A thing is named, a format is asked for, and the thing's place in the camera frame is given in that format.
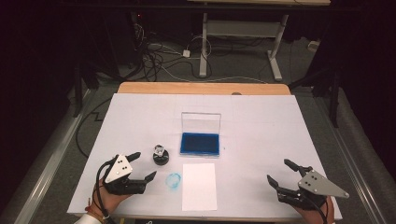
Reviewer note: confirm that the large white table cover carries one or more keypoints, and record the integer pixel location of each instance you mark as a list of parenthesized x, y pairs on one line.
[(264, 130)]

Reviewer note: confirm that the white power adapter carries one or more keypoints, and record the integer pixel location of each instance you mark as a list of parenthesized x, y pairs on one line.
[(186, 53)]

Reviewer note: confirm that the grey metal rail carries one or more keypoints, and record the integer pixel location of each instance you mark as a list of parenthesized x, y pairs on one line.
[(46, 168), (351, 168)]

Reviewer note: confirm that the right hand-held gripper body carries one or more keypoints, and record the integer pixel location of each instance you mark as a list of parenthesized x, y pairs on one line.
[(317, 185)]

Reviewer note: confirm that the white metal desk frame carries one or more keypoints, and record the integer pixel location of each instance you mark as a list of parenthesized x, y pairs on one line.
[(243, 28)]

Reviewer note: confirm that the white floor box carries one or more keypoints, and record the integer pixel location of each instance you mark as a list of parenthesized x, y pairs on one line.
[(313, 45)]

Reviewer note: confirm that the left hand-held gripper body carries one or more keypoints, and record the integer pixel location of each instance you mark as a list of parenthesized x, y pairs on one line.
[(120, 169)]

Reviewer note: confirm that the black metal stand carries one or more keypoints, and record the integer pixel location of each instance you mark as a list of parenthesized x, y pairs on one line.
[(335, 102)]

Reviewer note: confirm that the person's left hand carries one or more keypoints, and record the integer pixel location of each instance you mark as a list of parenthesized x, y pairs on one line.
[(109, 200)]

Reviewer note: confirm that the person's right hand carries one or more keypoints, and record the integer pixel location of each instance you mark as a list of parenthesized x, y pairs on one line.
[(317, 214)]

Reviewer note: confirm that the black stamp with clear knob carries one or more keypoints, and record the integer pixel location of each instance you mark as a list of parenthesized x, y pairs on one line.
[(160, 151)]

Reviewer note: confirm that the small white paper sheet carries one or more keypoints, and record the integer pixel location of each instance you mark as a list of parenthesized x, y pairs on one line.
[(199, 186)]

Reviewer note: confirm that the blue ink pad clear case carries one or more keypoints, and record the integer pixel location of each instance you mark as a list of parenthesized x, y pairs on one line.
[(200, 143)]

